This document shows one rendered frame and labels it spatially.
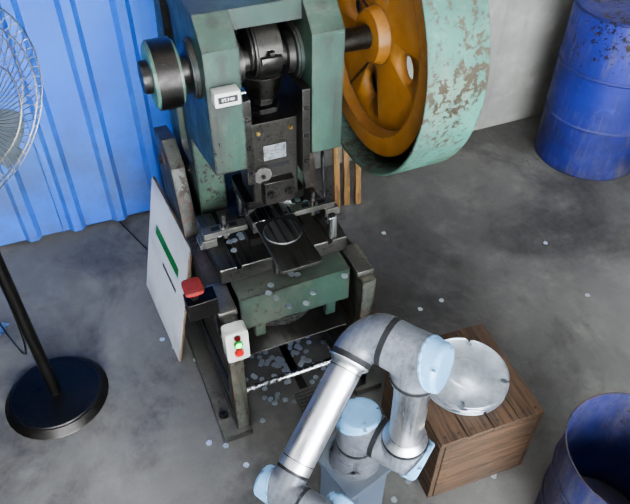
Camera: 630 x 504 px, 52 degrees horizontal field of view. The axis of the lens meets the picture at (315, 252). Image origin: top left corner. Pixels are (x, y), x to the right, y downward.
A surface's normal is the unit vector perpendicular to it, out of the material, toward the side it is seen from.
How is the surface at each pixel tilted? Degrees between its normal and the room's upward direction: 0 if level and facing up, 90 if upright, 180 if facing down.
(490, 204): 0
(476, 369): 0
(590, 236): 0
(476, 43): 71
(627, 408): 88
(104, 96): 90
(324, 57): 90
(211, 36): 45
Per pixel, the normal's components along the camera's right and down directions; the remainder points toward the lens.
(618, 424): -0.23, 0.63
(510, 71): 0.39, 0.63
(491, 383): 0.00, -0.73
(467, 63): 0.38, 0.44
